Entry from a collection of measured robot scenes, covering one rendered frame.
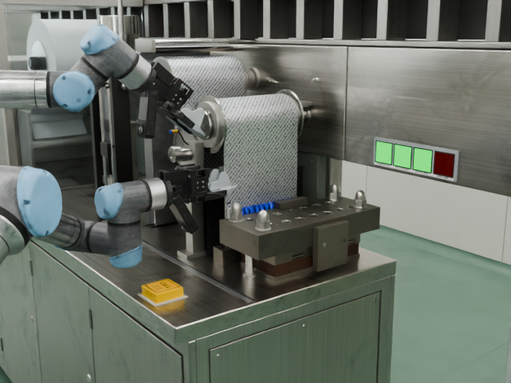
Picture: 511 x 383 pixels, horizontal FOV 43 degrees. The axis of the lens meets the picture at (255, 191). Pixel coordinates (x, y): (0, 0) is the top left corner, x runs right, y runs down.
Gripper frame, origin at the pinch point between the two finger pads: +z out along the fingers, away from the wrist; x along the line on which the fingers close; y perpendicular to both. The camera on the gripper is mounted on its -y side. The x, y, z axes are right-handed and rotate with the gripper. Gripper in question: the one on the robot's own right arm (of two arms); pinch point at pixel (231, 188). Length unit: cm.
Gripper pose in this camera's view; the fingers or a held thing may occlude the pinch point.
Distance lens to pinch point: 164.1
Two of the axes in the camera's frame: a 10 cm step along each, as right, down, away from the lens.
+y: 0.0, -9.7, -2.4
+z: 8.0, -1.5, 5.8
